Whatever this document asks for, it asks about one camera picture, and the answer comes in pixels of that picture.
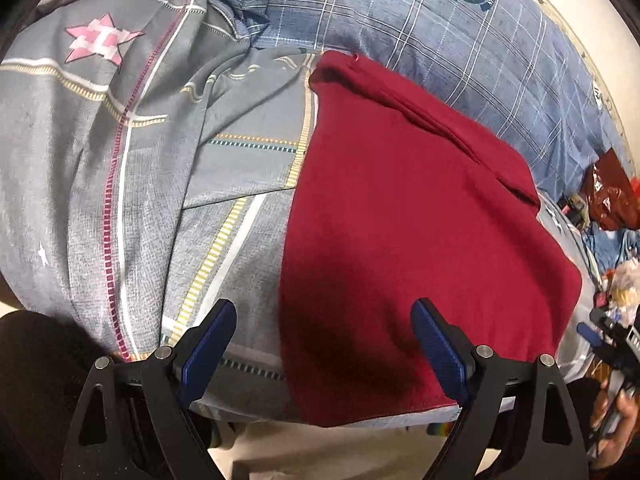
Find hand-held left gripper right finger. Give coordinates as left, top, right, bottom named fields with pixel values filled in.
left=410, top=297, right=592, bottom=480

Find dark red garment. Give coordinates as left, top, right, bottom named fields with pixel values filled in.
left=277, top=51, right=584, bottom=428

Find white plastic bag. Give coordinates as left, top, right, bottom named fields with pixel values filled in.
left=602, top=259, right=640, bottom=311

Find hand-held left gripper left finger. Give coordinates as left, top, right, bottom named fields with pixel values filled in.
left=60, top=298, right=238, bottom=480

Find red plastic bag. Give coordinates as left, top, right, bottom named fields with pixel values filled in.
left=585, top=149, right=640, bottom=232

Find person's right hand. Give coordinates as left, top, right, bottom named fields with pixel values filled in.
left=590, top=375, right=640, bottom=471

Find grey star print quilt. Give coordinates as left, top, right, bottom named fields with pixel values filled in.
left=0, top=0, right=601, bottom=423

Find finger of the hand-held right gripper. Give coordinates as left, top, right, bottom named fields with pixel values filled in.
left=576, top=321, right=620, bottom=362

